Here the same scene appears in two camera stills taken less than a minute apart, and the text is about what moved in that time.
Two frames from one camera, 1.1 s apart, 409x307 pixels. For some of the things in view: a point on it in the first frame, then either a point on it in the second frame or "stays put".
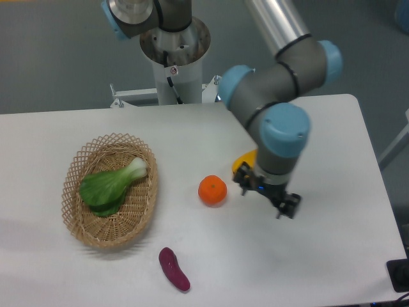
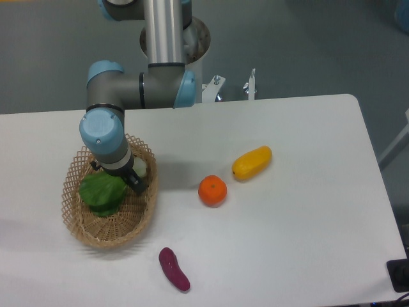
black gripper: [245, 176] -> [127, 173]
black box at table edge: [399, 273] stays put
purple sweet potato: [173, 270] stays put
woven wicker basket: [109, 153] stays put
